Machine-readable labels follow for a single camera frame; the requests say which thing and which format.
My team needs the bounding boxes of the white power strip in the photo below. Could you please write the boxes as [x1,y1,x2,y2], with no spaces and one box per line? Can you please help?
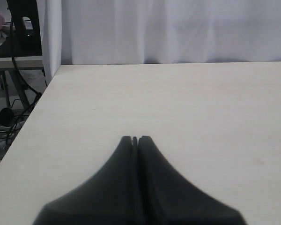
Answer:
[0,115,28,134]

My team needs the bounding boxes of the white backdrop curtain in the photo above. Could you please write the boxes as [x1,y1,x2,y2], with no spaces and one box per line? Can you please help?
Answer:
[37,0,281,79]

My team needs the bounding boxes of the black cables under table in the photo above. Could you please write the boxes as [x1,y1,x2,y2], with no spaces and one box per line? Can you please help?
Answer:
[0,17,43,146]

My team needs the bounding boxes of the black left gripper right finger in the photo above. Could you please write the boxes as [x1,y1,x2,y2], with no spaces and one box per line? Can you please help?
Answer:
[138,136,246,225]

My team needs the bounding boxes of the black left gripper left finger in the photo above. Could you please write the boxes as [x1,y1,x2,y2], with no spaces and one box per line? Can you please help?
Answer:
[34,136,137,225]

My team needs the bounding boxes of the white side table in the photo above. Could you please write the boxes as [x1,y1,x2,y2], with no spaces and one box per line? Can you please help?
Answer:
[0,37,46,113]

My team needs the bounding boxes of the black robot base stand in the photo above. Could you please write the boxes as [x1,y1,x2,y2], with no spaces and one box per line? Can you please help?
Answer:
[0,0,42,58]

